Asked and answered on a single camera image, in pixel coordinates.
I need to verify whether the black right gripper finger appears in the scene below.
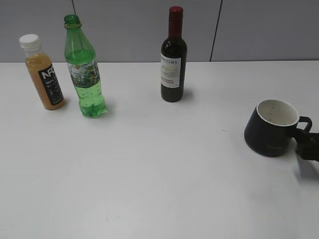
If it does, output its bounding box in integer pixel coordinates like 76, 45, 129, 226
295, 131, 319, 161

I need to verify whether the black mug white interior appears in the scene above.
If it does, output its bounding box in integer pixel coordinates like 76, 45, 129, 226
244, 99, 313, 157

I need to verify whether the green sprite bottle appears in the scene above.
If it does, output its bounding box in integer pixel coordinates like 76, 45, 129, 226
64, 14, 107, 118

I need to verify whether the red wine bottle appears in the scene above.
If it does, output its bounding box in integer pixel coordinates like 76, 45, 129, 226
160, 6, 187, 103

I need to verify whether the orange juice bottle white cap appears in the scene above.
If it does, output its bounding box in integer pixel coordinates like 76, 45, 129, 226
19, 34, 65, 111

